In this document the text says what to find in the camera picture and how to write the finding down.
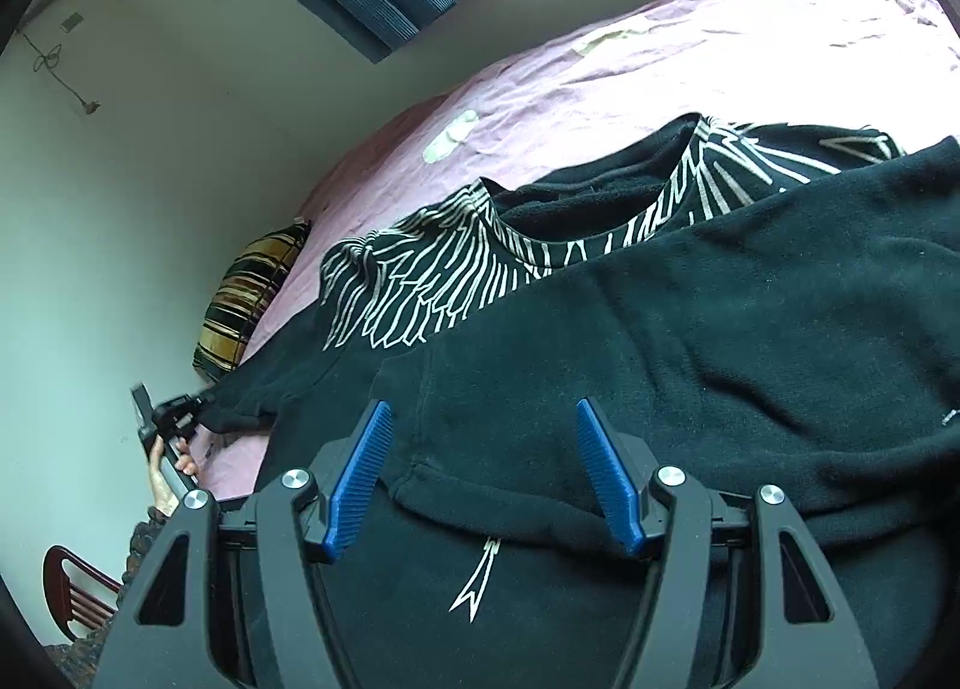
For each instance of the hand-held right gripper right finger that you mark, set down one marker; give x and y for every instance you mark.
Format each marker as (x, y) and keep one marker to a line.
(611, 490)

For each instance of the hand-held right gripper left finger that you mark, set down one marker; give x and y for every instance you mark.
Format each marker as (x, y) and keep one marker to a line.
(358, 490)

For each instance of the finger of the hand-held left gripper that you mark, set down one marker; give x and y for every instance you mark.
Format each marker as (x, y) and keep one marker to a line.
(187, 404)
(176, 426)

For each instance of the black sweater with white print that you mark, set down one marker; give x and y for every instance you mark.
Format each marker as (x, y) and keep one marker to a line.
(675, 321)

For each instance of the person's left hand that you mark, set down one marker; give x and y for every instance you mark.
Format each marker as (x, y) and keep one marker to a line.
(160, 479)

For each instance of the striped yellow black pillow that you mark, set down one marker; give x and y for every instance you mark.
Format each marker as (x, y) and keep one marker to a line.
(240, 299)

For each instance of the dark wooden chair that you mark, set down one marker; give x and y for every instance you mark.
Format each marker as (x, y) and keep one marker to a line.
(71, 584)

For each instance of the pink bed sheet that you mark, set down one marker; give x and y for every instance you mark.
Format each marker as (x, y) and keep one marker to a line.
(637, 59)

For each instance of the wall switch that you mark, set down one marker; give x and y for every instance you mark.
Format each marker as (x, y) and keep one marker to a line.
(70, 22)

